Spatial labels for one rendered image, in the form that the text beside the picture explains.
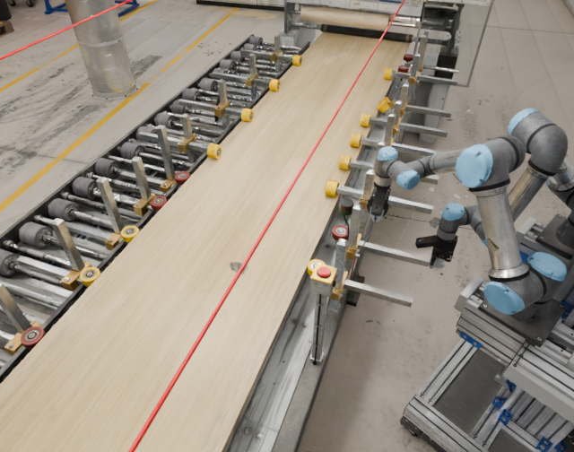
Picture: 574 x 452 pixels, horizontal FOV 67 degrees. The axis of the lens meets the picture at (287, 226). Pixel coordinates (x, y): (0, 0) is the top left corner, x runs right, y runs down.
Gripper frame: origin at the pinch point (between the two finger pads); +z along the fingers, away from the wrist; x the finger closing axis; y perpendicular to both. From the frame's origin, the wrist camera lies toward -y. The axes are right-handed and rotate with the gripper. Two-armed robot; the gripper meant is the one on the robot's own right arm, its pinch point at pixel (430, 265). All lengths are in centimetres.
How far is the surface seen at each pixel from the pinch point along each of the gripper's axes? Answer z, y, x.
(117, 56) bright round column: 38, -356, 236
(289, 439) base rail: 13, -35, -89
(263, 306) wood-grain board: -7, -59, -52
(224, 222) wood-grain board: -7, -96, -13
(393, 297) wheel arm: -3.1, -12.3, -26.2
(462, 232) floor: 83, 27, 127
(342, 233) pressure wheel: -7.7, -41.2, -1.5
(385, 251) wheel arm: -3.3, -20.5, -1.4
